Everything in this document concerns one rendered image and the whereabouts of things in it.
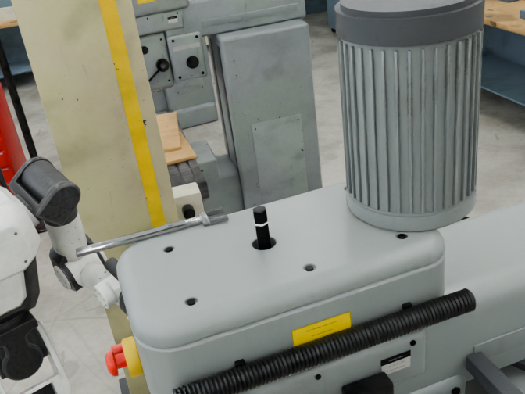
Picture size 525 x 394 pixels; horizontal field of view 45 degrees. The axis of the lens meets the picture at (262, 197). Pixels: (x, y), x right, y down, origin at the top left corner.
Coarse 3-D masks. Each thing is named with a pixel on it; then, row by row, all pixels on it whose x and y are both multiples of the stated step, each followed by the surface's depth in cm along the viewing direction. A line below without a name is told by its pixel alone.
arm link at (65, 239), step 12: (48, 228) 164; (60, 228) 163; (72, 228) 165; (60, 240) 166; (72, 240) 168; (84, 240) 172; (60, 252) 170; (72, 252) 170; (60, 264) 171; (60, 276) 173
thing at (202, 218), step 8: (216, 208) 105; (200, 216) 103; (208, 216) 104; (224, 216) 102; (168, 224) 102; (176, 224) 102; (184, 224) 101; (192, 224) 102; (208, 224) 101; (136, 232) 101; (144, 232) 101; (152, 232) 100; (160, 232) 100; (168, 232) 101; (112, 240) 100; (120, 240) 100; (128, 240) 99; (136, 240) 100; (80, 248) 99; (88, 248) 99; (96, 248) 98; (104, 248) 99
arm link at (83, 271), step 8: (88, 256) 175; (96, 256) 176; (64, 264) 172; (72, 264) 173; (80, 264) 173; (88, 264) 173; (96, 264) 170; (72, 272) 172; (80, 272) 173; (88, 272) 168; (96, 272) 164; (72, 280) 172; (80, 280) 172; (88, 280) 167; (72, 288) 175; (88, 288) 172
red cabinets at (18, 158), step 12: (0, 84) 537; (0, 96) 529; (0, 108) 522; (0, 120) 514; (12, 120) 555; (0, 132) 509; (12, 132) 546; (0, 144) 512; (12, 144) 538; (0, 156) 517; (12, 156) 530; (24, 156) 571; (12, 168) 525
